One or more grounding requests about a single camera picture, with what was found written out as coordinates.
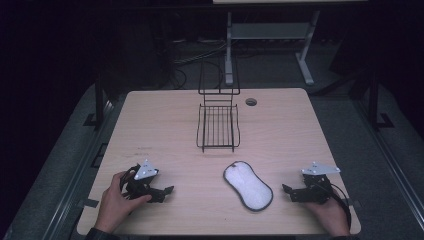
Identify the person's left hand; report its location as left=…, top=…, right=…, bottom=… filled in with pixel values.
left=94, top=171, right=153, bottom=235

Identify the white metal desk frame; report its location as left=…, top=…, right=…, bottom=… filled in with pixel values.
left=223, top=9, right=322, bottom=86

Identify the person's right hand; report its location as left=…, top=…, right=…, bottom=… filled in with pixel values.
left=303, top=195, right=351, bottom=238

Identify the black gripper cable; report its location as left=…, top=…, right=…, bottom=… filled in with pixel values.
left=328, top=182, right=353, bottom=232

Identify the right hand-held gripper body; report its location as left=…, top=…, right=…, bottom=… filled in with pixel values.
left=300, top=161, right=342, bottom=205

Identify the black wire rack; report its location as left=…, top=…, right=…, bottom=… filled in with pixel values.
left=195, top=54, right=242, bottom=154

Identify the black metal stand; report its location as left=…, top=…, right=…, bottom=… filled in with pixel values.
left=83, top=71, right=111, bottom=129
left=366, top=71, right=395, bottom=130

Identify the white scrubbing pad dark edge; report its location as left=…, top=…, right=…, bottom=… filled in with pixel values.
left=222, top=160, right=275, bottom=213

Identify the bundle of floor cables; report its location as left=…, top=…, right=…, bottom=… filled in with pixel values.
left=165, top=39, right=228, bottom=90

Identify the metal floor rail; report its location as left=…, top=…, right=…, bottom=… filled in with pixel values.
left=353, top=98, right=424, bottom=223
left=41, top=98, right=118, bottom=240

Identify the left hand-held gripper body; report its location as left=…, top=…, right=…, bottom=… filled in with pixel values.
left=119, top=159, right=160, bottom=202

